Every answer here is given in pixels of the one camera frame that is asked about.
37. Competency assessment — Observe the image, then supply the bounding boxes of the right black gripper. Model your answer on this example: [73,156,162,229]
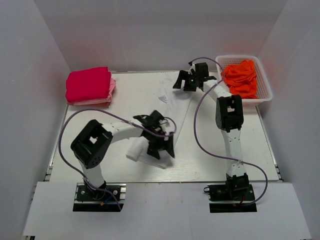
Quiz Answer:
[172,70,199,92]

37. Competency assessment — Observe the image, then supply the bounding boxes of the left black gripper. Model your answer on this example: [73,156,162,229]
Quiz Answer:
[144,129,175,159]

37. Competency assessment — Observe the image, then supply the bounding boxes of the white t shirt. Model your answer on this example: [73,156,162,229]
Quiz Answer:
[126,75,193,169]

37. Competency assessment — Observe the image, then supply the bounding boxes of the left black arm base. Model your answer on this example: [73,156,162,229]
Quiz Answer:
[72,183,126,213]

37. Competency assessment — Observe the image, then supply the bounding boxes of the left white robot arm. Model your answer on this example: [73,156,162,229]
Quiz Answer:
[70,110,177,200]

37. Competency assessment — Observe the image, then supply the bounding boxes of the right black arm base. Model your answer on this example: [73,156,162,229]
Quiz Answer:
[203,184,258,214]

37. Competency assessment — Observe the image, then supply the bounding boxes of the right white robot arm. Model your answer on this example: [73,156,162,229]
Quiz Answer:
[173,61,250,200]

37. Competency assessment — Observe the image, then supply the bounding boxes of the orange t shirt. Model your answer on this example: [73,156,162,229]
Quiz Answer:
[221,60,258,99]

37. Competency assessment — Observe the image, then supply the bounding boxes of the white plastic basket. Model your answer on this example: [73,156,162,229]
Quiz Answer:
[215,54,273,106]

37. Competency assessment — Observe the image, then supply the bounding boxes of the folded magenta t shirt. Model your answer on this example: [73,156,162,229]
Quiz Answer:
[65,66,112,104]

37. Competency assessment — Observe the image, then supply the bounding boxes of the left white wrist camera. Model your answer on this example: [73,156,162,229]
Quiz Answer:
[163,131,175,141]

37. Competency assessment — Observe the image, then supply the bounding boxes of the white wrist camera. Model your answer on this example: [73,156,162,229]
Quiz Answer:
[163,131,175,141]
[189,68,196,75]

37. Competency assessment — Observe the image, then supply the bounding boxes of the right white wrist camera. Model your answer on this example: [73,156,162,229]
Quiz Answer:
[189,68,196,75]

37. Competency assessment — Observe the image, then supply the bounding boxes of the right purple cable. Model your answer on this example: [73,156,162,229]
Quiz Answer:
[189,57,269,206]

